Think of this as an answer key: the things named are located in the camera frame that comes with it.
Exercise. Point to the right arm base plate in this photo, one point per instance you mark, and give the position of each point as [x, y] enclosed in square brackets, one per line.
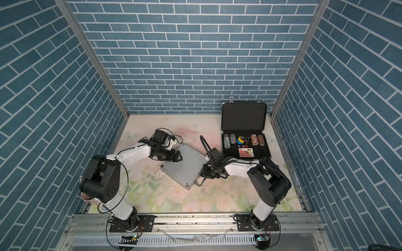
[249, 222]

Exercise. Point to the brown blue chip stack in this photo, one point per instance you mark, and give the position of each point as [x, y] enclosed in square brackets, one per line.
[261, 140]

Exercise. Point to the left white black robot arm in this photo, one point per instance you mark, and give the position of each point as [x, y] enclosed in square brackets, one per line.
[101, 179]

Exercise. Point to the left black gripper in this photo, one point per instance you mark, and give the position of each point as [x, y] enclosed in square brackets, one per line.
[171, 158]

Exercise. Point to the red white chip stack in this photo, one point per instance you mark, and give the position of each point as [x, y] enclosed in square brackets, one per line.
[254, 140]

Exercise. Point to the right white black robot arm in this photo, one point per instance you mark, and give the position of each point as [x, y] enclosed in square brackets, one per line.
[269, 182]

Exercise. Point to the black poker case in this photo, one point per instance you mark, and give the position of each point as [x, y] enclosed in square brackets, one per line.
[244, 118]

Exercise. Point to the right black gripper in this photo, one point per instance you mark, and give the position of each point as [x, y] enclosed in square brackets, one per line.
[205, 173]

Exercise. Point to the aluminium front rail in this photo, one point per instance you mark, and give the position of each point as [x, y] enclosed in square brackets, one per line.
[228, 223]

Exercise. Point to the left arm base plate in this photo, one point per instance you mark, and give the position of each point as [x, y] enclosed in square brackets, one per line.
[135, 223]

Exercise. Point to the grey green chip stack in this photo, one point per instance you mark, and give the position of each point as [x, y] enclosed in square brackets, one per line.
[233, 139]

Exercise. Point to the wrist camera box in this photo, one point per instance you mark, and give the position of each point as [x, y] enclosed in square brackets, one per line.
[214, 155]
[160, 137]

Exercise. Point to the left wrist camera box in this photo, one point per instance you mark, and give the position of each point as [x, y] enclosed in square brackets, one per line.
[160, 137]

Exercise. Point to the silver aluminium poker case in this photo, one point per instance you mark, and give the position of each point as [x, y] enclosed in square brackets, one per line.
[186, 171]

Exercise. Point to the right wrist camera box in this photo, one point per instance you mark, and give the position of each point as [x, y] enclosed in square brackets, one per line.
[214, 155]

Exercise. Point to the yellow blue dealer button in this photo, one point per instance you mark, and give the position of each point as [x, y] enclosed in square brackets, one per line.
[242, 140]

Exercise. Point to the green white chip stack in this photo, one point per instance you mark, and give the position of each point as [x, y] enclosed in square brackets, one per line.
[226, 141]

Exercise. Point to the pink playing card deck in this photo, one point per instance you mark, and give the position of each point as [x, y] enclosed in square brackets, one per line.
[246, 152]

